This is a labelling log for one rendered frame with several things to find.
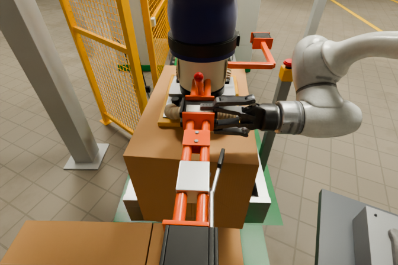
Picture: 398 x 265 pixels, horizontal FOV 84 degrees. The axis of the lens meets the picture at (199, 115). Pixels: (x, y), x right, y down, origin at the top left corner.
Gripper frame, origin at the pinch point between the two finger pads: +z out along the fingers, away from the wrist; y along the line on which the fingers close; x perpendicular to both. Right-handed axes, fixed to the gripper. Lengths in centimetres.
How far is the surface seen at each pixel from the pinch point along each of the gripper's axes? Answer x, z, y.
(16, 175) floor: 62, 155, 121
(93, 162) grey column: 76, 94, 119
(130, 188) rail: 15, 34, 61
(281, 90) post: 65, -47, 33
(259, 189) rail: 16, -30, 61
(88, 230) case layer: -3, 49, 66
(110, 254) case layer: -13, 36, 66
